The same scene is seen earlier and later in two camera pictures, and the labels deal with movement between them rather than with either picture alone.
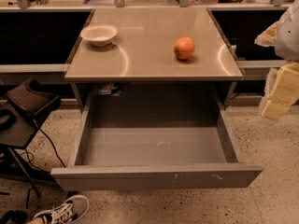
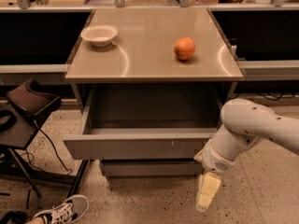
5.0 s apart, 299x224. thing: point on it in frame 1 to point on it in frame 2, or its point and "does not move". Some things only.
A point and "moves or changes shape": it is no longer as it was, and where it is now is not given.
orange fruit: x=184 y=48 does not move
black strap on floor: x=17 y=217 does not move
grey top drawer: x=154 y=136 moves or changes shape
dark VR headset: x=32 y=97 does not move
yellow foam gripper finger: x=280 y=91 to x=207 y=184
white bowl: x=99 y=35 does not move
